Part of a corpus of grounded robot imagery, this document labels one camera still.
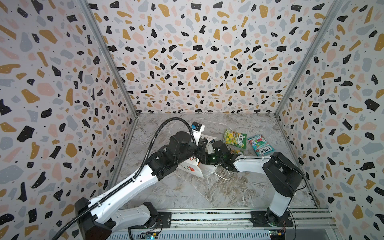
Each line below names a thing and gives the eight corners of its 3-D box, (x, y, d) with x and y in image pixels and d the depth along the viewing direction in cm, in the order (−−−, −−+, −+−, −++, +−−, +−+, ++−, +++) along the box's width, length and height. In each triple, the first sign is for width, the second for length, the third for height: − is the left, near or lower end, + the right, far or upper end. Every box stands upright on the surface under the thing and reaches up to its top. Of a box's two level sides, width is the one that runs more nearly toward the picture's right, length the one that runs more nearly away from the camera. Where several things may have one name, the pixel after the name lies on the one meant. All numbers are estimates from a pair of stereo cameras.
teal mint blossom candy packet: (257, 157, 100) (259, 154, 97) (247, 140, 109) (248, 137, 106) (273, 152, 102) (275, 149, 100) (261, 136, 111) (263, 133, 108)
